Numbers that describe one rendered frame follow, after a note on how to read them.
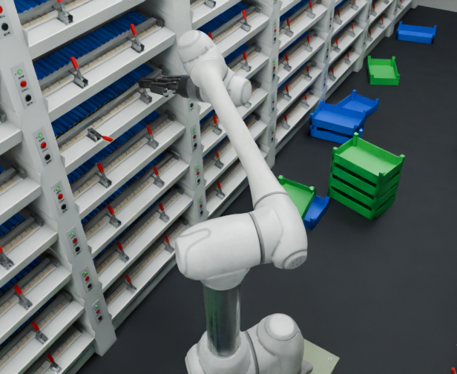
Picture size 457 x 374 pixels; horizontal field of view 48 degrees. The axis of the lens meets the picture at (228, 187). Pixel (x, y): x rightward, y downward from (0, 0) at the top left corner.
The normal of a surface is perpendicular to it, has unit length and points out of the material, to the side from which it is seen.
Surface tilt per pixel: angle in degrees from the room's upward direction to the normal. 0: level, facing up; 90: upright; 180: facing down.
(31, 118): 90
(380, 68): 0
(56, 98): 19
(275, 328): 6
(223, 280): 101
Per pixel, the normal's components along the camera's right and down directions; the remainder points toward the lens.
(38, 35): 0.24, -0.61
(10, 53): 0.84, 0.33
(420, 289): -0.04, -0.76
